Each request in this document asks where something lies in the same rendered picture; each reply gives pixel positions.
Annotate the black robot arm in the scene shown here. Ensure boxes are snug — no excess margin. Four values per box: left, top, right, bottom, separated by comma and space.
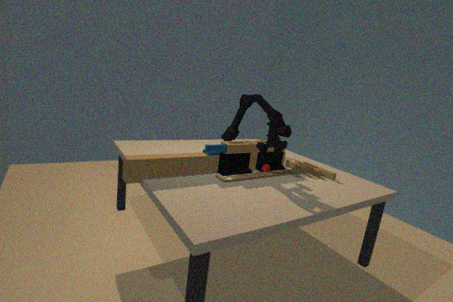
221, 94, 292, 151

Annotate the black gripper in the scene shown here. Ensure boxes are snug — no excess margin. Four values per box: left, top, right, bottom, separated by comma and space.
256, 134, 283, 161

